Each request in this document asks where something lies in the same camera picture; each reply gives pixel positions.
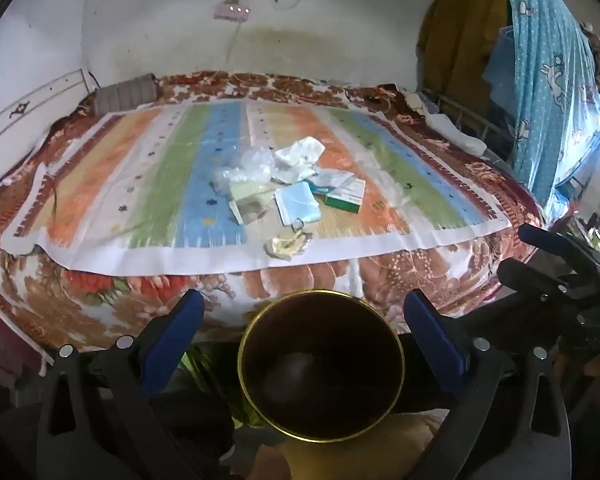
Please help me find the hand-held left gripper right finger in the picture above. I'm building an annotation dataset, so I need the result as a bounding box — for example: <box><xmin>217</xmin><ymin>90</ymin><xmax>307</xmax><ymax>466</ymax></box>
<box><xmin>404</xmin><ymin>289</ymin><xmax>577</xmax><ymax>480</ymax></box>

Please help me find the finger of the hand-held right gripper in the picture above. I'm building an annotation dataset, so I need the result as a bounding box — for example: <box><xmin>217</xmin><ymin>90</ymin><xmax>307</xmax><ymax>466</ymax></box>
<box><xmin>496</xmin><ymin>259</ymin><xmax>583</xmax><ymax>302</ymax></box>
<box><xmin>518</xmin><ymin>223</ymin><xmax>600</xmax><ymax>268</ymax></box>

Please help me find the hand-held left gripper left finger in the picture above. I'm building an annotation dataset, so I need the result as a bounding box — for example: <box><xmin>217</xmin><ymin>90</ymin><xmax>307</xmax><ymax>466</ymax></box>
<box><xmin>36</xmin><ymin>289</ymin><xmax>206</xmax><ymax>480</ymax></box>

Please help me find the dark bin with gold rim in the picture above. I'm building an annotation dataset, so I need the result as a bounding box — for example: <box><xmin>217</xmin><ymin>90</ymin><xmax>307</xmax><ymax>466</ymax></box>
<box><xmin>237</xmin><ymin>289</ymin><xmax>441</xmax><ymax>480</ymax></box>

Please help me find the gold wrapper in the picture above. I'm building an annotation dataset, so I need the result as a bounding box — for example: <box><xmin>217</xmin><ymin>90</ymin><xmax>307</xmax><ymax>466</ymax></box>
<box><xmin>265</xmin><ymin>230</ymin><xmax>313</xmax><ymax>261</ymax></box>

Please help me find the pale cardboard packet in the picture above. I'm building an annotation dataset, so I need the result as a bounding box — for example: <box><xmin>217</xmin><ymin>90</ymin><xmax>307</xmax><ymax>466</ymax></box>
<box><xmin>228</xmin><ymin>182</ymin><xmax>276</xmax><ymax>226</ymax></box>

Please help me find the green and white box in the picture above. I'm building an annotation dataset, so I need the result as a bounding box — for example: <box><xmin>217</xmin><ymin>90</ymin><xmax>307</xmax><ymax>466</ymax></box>
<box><xmin>324</xmin><ymin>178</ymin><xmax>367</xmax><ymax>211</ymax></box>

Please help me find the blue face mask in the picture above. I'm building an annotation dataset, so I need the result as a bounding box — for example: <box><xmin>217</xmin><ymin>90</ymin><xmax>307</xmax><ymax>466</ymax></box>
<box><xmin>274</xmin><ymin>182</ymin><xmax>323</xmax><ymax>226</ymax></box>

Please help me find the clear plastic bag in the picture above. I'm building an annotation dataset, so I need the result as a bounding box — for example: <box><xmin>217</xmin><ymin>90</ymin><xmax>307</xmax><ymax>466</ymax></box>
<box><xmin>212</xmin><ymin>147</ymin><xmax>276</xmax><ymax>192</ymax></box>

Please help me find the white packet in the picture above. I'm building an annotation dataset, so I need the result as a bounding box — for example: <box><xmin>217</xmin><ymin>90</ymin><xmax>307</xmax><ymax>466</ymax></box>
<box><xmin>307</xmin><ymin>169</ymin><xmax>356</xmax><ymax>196</ymax></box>

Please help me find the white plastic bag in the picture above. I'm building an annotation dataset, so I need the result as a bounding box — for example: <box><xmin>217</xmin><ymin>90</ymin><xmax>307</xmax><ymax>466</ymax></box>
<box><xmin>274</xmin><ymin>136</ymin><xmax>326</xmax><ymax>168</ymax></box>

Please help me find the floral brown blanket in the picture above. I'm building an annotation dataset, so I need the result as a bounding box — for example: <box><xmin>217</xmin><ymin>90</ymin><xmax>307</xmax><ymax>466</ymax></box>
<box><xmin>0</xmin><ymin>71</ymin><xmax>548</xmax><ymax>366</ymax></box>

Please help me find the blue printed curtain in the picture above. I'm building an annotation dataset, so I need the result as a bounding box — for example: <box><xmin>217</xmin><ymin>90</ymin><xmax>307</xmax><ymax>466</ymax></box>
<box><xmin>482</xmin><ymin>0</ymin><xmax>600</xmax><ymax>221</ymax></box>

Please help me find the white pillow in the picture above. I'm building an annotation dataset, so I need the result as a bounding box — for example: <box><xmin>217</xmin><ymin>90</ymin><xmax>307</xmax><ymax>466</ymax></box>
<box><xmin>425</xmin><ymin>110</ymin><xmax>488</xmax><ymax>156</ymax></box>

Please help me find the striped colourful mat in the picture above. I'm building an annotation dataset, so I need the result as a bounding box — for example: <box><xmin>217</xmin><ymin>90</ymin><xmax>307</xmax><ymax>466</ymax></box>
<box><xmin>0</xmin><ymin>97</ymin><xmax>513</xmax><ymax>278</ymax></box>

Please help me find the yellow curtain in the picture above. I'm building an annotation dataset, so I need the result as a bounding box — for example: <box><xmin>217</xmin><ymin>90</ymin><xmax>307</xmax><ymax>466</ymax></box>
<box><xmin>417</xmin><ymin>0</ymin><xmax>511</xmax><ymax>106</ymax></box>

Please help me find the grey ribbed pillow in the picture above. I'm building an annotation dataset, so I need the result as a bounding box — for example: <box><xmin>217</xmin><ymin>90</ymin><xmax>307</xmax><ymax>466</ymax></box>
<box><xmin>94</xmin><ymin>74</ymin><xmax>160</xmax><ymax>115</ymax></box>

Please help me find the white headboard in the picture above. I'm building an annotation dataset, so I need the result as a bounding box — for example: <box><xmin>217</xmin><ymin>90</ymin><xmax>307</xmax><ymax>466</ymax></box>
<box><xmin>0</xmin><ymin>67</ymin><xmax>88</xmax><ymax>153</ymax></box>

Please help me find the white power strip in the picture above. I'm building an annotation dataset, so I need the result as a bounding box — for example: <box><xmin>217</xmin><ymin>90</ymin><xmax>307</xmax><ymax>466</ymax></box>
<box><xmin>215</xmin><ymin>2</ymin><xmax>252</xmax><ymax>22</ymax></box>

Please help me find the metal bed frame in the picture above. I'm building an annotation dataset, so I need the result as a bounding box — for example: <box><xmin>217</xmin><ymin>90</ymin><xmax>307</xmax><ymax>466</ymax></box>
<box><xmin>420</xmin><ymin>87</ymin><xmax>513</xmax><ymax>161</ymax></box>

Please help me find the white power cable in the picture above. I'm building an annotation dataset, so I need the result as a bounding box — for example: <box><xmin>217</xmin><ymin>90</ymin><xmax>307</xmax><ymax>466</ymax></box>
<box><xmin>224</xmin><ymin>19</ymin><xmax>245</xmax><ymax>75</ymax></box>

